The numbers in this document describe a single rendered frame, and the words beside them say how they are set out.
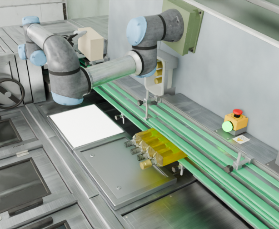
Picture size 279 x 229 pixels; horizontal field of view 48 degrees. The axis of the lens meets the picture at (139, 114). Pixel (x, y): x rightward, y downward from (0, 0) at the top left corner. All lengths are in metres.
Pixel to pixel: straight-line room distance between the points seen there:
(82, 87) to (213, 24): 0.63
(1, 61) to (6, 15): 2.83
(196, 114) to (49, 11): 3.89
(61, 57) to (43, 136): 0.85
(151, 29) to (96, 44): 0.39
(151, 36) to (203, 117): 0.44
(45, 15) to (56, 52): 3.93
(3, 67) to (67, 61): 1.07
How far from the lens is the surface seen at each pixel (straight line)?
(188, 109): 1.53
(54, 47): 1.17
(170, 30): 1.44
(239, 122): 1.36
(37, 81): 2.24
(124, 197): 1.42
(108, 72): 1.29
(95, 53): 1.69
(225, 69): 1.43
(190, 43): 1.51
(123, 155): 1.67
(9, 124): 2.14
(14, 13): 4.96
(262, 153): 1.32
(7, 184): 1.66
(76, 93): 1.20
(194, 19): 1.47
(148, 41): 1.40
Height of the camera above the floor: 1.77
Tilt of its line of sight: 29 degrees down
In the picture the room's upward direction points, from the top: 107 degrees counter-clockwise
